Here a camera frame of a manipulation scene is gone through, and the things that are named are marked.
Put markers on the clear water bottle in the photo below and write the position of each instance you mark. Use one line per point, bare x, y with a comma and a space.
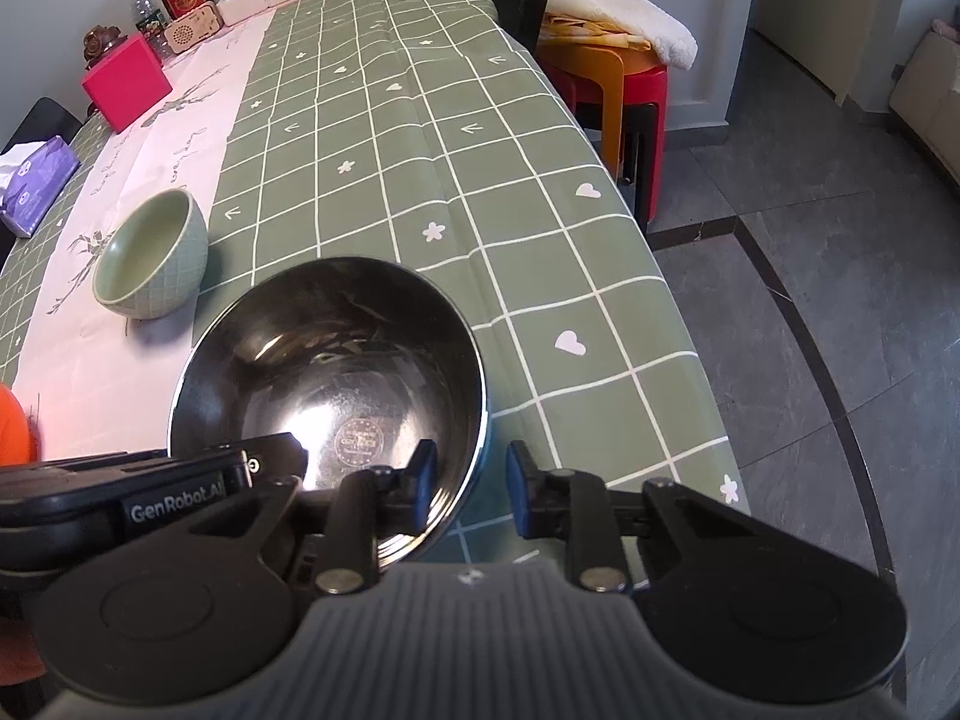
146, 15

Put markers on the green checked tablecloth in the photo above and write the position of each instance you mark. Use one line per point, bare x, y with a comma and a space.
450, 165

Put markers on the wooden radio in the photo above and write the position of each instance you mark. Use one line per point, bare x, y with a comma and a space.
191, 30

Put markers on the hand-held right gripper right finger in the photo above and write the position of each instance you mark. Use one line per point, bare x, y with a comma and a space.
517, 487

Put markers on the yellow cloth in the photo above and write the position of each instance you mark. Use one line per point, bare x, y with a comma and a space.
577, 28

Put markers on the orange plastic stool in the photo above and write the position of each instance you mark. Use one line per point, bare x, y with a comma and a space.
592, 67

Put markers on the brown figurine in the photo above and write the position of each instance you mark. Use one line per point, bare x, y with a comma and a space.
101, 41

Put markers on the red plastic stool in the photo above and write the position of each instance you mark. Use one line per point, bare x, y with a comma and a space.
645, 90

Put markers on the pink box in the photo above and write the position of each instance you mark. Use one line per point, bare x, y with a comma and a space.
124, 86

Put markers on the orange steel bowl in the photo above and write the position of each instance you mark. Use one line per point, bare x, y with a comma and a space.
15, 424

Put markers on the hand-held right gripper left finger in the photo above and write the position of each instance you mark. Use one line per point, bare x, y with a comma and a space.
426, 480

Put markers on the purple tissue box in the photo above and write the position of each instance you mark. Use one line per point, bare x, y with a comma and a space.
37, 180

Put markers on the pink table runner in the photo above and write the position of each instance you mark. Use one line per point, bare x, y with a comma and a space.
150, 165

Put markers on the white fleece blanket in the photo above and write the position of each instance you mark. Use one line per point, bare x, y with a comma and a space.
637, 22

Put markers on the beige sofa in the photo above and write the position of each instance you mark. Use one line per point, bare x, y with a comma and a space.
930, 90

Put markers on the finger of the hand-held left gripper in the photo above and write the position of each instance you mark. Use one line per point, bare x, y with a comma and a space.
277, 457

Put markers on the blue steel bowl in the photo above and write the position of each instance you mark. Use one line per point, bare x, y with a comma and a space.
337, 360

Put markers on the green ceramic bowl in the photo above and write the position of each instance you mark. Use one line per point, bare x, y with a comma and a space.
161, 270

